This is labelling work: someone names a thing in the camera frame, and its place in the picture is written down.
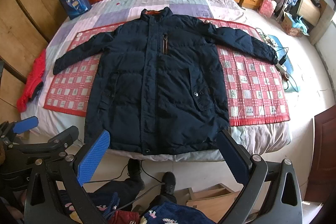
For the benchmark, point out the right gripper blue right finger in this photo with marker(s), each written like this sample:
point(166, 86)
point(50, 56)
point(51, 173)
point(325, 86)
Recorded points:
point(236, 157)

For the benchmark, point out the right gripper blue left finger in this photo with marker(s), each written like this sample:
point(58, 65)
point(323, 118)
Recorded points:
point(89, 156)

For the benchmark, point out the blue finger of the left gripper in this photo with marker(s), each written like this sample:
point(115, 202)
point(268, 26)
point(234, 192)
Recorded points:
point(25, 125)

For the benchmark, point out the dark navy padded jacket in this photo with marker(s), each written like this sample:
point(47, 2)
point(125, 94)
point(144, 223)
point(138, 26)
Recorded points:
point(159, 86)

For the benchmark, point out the red garment on bed edge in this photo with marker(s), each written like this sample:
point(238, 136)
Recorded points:
point(34, 82)

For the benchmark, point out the wooden stool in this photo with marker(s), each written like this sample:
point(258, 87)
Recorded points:
point(214, 202)

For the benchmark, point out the red checkered mat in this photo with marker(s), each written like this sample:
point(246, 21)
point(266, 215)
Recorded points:
point(254, 89)

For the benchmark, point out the right black shoe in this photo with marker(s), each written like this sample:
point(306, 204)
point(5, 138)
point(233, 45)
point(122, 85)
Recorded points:
point(168, 184)

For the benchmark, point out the dark red wooden door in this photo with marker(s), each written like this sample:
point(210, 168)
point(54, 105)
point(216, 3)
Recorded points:
point(321, 180)

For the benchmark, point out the blue fleece patterned garment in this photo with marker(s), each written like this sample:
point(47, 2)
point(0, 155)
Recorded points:
point(168, 212)

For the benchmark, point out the white power strip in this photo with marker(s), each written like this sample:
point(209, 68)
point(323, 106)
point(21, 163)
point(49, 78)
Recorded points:
point(282, 70)

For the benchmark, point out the wooden wardrobe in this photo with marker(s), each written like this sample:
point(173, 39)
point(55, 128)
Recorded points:
point(27, 26)

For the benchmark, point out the blue gift bag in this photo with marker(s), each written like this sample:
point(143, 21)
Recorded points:
point(75, 8)

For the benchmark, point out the cardboard box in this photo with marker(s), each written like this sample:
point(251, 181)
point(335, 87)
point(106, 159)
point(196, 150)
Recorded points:
point(287, 26)

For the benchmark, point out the pink plastic bag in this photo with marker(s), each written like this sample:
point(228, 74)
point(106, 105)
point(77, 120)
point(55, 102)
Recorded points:
point(267, 8)

